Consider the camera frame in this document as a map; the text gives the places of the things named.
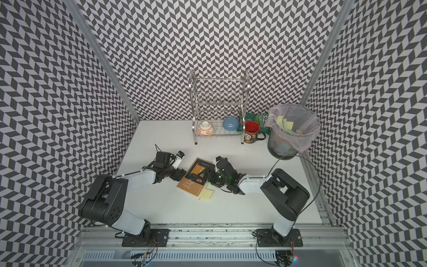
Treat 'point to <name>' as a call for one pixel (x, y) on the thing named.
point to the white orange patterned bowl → (205, 128)
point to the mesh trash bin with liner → (293, 128)
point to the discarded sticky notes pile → (287, 126)
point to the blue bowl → (231, 123)
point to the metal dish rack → (218, 105)
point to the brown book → (195, 179)
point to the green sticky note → (209, 186)
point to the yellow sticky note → (206, 194)
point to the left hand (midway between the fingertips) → (178, 170)
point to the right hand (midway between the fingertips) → (202, 180)
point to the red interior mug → (251, 132)
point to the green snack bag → (262, 119)
